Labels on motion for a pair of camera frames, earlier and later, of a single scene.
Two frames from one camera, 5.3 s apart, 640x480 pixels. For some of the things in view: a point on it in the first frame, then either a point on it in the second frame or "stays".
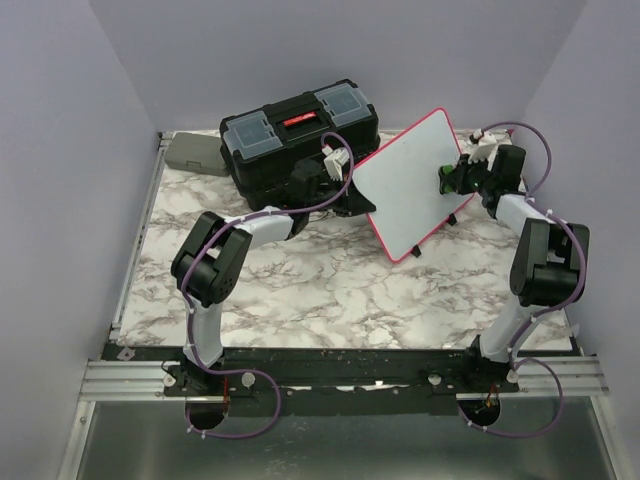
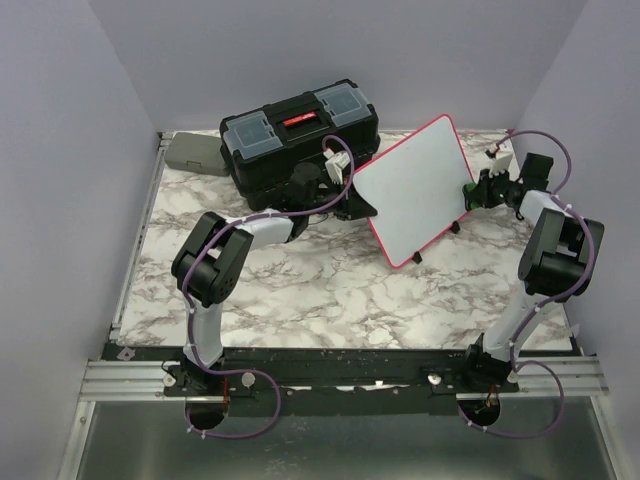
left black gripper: [353, 203] stays
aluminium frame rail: [120, 381] stays
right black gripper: [462, 170] -> [484, 184]
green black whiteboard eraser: [446, 175] -> [472, 196]
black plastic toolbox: [333, 124] stays
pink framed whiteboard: [401, 179] stays
